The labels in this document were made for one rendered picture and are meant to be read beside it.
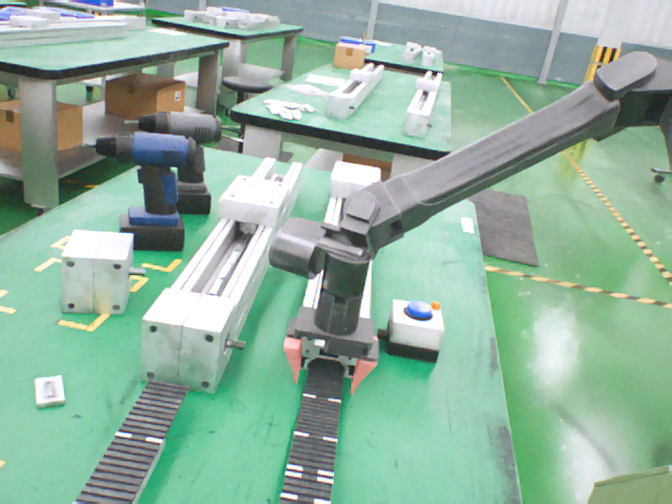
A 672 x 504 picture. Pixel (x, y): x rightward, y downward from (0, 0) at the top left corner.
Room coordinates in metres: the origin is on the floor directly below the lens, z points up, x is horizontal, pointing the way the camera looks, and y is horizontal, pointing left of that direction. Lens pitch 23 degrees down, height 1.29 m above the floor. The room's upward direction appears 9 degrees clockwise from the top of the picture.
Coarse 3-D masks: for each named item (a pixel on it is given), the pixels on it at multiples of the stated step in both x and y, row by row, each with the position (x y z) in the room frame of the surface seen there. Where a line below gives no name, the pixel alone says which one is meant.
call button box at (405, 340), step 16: (400, 304) 0.89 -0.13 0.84; (400, 320) 0.84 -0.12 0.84; (416, 320) 0.85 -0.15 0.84; (432, 320) 0.86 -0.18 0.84; (384, 336) 0.86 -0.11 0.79; (400, 336) 0.83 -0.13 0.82; (416, 336) 0.83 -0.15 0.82; (432, 336) 0.83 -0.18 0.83; (400, 352) 0.83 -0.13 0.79; (416, 352) 0.83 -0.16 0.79; (432, 352) 0.83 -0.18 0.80
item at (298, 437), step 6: (294, 438) 0.57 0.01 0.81; (300, 438) 0.57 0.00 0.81; (306, 438) 0.57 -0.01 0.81; (312, 438) 0.57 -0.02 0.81; (318, 438) 0.57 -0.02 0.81; (324, 438) 0.58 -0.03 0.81; (312, 444) 0.56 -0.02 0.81; (318, 444) 0.56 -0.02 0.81; (324, 444) 0.56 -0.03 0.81; (330, 444) 0.57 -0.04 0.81
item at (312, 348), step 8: (336, 200) 1.30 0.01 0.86; (344, 200) 1.43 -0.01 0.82; (328, 208) 1.24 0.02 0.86; (336, 208) 1.24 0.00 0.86; (328, 216) 1.18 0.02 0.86; (336, 216) 1.19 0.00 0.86; (336, 224) 1.15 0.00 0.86; (312, 280) 0.87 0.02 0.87; (320, 280) 0.88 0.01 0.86; (368, 280) 0.91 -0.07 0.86; (312, 288) 0.85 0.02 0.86; (368, 288) 0.88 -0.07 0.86; (312, 296) 0.82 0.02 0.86; (368, 296) 0.85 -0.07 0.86; (304, 304) 0.79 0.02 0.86; (312, 304) 0.80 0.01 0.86; (368, 304) 0.83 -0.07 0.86; (360, 312) 0.80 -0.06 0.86; (368, 312) 0.80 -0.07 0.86; (304, 344) 0.75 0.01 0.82; (312, 344) 0.75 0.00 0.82; (320, 344) 0.76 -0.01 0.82; (304, 352) 0.75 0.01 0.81; (312, 352) 0.75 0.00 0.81; (320, 352) 0.76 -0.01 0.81; (304, 360) 0.77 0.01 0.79; (344, 360) 0.75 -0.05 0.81; (352, 360) 0.75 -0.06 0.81; (304, 368) 0.75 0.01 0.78; (344, 368) 0.76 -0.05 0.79; (352, 368) 0.77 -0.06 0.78; (344, 376) 0.75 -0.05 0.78; (352, 376) 0.75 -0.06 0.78
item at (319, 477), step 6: (288, 468) 0.52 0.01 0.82; (294, 468) 0.52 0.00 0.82; (300, 468) 0.52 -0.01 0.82; (306, 468) 0.52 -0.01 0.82; (288, 474) 0.51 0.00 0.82; (294, 474) 0.51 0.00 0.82; (300, 474) 0.51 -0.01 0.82; (306, 474) 0.51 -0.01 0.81; (312, 474) 0.51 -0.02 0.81; (318, 474) 0.51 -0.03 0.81; (324, 474) 0.51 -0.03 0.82; (330, 474) 0.52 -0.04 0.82; (300, 480) 0.50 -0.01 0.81; (306, 480) 0.50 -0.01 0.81; (312, 480) 0.50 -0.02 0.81; (318, 480) 0.50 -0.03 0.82; (324, 480) 0.51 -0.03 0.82; (330, 480) 0.51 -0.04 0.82; (330, 486) 0.50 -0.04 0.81
